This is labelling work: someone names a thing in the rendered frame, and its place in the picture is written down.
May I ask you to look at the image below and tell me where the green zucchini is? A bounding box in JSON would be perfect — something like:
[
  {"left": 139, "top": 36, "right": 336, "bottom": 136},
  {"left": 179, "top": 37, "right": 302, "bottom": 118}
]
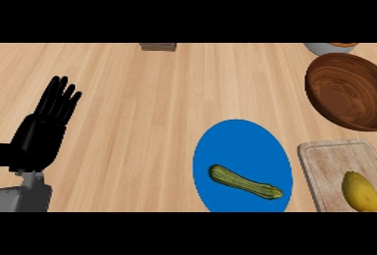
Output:
[{"left": 207, "top": 163, "right": 284, "bottom": 200}]

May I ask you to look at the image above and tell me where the blue plate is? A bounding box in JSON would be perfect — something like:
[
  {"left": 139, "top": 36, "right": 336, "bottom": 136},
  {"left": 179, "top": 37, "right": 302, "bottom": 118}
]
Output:
[{"left": 191, "top": 119, "right": 294, "bottom": 213}]

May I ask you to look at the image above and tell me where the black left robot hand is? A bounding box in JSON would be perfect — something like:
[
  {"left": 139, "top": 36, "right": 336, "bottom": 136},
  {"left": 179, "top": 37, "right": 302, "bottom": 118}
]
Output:
[{"left": 0, "top": 76, "right": 84, "bottom": 173}]

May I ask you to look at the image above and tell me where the pale wooden cutting board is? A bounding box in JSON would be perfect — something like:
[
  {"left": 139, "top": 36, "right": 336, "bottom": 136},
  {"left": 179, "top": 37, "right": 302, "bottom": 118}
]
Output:
[{"left": 297, "top": 138, "right": 377, "bottom": 213}]

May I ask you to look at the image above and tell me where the brown wooden block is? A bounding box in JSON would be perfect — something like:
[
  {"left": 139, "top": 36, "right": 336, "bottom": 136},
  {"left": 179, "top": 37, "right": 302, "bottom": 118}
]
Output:
[{"left": 139, "top": 43, "right": 179, "bottom": 53}]

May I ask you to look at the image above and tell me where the brown wooden bowl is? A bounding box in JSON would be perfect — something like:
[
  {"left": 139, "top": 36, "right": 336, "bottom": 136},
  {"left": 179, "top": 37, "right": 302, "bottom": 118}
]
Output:
[{"left": 303, "top": 52, "right": 377, "bottom": 132}]

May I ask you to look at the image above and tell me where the yellow mango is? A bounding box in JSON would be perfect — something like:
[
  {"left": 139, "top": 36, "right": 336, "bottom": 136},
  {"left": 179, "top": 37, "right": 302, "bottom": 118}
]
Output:
[{"left": 340, "top": 170, "right": 377, "bottom": 213}]

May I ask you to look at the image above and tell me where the grey bowl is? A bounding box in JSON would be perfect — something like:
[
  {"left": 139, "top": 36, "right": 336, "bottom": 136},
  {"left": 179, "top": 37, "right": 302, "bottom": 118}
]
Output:
[{"left": 302, "top": 43, "right": 361, "bottom": 57}]

